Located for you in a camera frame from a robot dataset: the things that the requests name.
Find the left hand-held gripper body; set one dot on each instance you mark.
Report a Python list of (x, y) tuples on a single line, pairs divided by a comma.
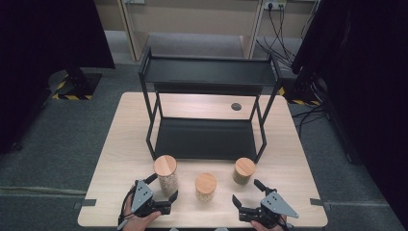
[(141, 195)]

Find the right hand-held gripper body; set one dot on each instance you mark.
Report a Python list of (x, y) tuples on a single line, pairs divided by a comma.
[(275, 205)]

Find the tall glass jar wooden lid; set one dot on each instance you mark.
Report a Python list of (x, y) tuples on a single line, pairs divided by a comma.
[(166, 173)]

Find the short glass jar pale contents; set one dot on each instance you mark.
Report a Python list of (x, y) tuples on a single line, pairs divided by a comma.
[(205, 187)]

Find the black metal two-tier shelf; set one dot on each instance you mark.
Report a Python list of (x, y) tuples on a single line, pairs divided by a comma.
[(208, 72)]

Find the person's right hand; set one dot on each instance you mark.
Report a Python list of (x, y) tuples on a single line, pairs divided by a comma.
[(266, 227)]

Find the person's left hand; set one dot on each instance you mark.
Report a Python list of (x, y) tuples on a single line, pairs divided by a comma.
[(141, 223)]

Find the grey floor tape strip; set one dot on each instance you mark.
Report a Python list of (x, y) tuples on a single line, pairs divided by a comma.
[(317, 202), (86, 203)]

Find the round grey table grommet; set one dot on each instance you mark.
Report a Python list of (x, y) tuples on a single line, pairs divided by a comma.
[(236, 107)]

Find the black stand base striped tape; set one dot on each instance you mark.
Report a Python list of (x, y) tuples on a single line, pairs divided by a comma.
[(303, 93), (77, 85)]

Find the black curtain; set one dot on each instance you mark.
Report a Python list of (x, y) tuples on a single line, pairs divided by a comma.
[(369, 80), (38, 48)]

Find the white wall power socket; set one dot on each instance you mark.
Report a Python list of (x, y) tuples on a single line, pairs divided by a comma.
[(275, 4)]

